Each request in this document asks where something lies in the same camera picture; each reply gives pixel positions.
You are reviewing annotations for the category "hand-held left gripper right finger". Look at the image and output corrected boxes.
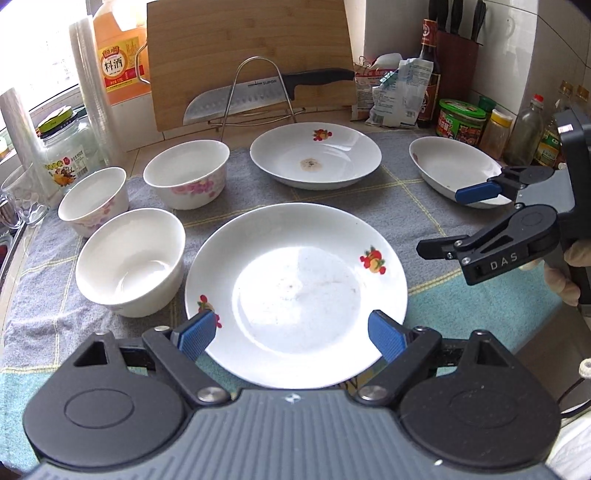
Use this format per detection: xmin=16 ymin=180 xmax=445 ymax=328
xmin=356 ymin=310 xmax=518 ymax=408

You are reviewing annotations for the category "orange cooking wine jug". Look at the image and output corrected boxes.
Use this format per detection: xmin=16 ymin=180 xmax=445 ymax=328
xmin=92 ymin=0 xmax=153 ymax=95

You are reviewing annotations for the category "white pink floral bowl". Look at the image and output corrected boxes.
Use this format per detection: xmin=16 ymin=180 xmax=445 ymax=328
xmin=143 ymin=140 xmax=230 ymax=210
xmin=58 ymin=167 xmax=130 ymax=238

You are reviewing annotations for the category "plain white bowl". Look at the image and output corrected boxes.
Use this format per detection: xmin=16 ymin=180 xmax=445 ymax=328
xmin=75 ymin=209 xmax=186 ymax=318

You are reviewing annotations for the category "clear glass mug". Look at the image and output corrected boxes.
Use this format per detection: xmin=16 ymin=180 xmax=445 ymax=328
xmin=0 ymin=161 xmax=51 ymax=227

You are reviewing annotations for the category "dark red knife block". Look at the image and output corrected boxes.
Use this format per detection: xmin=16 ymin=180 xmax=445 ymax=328
xmin=436 ymin=30 xmax=483 ymax=112

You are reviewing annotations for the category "red and white food bag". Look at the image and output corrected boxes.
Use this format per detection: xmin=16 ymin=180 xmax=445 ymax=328
xmin=351 ymin=53 xmax=402 ymax=121

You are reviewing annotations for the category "person's right hand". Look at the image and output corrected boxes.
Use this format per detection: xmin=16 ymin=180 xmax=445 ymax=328
xmin=519 ymin=240 xmax=591 ymax=306

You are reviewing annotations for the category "metal wire stand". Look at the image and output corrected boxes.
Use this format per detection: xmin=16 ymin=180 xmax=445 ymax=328
xmin=208 ymin=56 xmax=308 ymax=141

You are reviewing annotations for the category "wooden cutting board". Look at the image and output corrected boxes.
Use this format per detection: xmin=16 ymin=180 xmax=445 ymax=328
xmin=147 ymin=0 xmax=357 ymax=132

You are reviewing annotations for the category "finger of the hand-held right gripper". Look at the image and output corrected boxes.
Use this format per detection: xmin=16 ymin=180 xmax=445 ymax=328
xmin=418 ymin=208 xmax=536 ymax=286
xmin=455 ymin=167 xmax=527 ymax=206

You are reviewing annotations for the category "spice jar yellow lid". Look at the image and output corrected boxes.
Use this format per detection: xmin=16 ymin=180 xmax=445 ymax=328
xmin=480 ymin=108 xmax=514 ymax=158

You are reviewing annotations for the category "white printed food bag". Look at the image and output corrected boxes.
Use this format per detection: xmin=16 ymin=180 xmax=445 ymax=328
xmin=367 ymin=58 xmax=435 ymax=129

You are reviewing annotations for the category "black handled kitchen knife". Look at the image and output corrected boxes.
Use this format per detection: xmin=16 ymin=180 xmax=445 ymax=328
xmin=183 ymin=68 xmax=355 ymax=125

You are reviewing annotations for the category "white fruit print round plate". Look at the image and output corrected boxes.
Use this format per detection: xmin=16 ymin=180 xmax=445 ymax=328
xmin=185 ymin=202 xmax=408 ymax=389
xmin=249 ymin=122 xmax=383 ymax=190

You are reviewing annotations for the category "white oval plate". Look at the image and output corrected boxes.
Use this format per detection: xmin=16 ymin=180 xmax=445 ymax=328
xmin=409 ymin=136 xmax=511 ymax=209

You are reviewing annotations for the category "dark soy sauce bottle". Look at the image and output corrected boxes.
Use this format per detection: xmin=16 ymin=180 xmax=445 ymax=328
xmin=416 ymin=18 xmax=441 ymax=130

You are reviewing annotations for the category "sauce jar wide green lid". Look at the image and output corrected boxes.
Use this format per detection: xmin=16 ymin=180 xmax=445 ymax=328
xmin=436 ymin=98 xmax=490 ymax=144

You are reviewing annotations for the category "grey checked cloth mat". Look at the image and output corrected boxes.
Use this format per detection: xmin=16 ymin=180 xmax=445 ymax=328
xmin=2 ymin=129 xmax=571 ymax=384

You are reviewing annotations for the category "person's white jacket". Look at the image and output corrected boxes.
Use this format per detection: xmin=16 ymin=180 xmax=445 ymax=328
xmin=547 ymin=357 xmax=591 ymax=480

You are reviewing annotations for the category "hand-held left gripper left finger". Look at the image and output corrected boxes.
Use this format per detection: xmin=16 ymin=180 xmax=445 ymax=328
xmin=69 ymin=310 xmax=232 ymax=409

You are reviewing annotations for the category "glass jar green lid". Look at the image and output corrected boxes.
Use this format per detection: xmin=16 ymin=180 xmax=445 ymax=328
xmin=36 ymin=105 xmax=109 ymax=190

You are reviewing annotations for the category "clear bottle red cap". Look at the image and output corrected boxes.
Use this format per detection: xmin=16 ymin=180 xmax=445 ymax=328
xmin=503 ymin=93 xmax=550 ymax=167

